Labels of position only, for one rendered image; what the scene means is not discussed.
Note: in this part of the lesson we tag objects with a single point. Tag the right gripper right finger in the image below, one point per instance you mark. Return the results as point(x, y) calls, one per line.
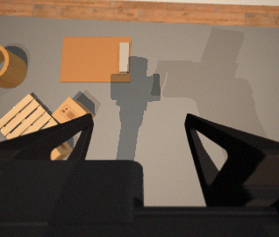
point(251, 160)

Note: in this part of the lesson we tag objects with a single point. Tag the small wooden pallet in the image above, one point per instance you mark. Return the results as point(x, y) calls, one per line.
point(20, 112)

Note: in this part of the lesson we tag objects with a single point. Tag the brown cylinder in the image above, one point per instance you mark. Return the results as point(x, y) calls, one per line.
point(14, 71)

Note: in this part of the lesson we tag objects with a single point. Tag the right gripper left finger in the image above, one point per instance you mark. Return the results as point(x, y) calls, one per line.
point(40, 144)

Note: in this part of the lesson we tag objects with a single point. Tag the tan cardboard carton with label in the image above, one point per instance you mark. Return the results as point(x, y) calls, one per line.
point(61, 152)

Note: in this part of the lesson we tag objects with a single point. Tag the brown cardboard carton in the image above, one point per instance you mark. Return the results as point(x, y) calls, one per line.
point(70, 109)

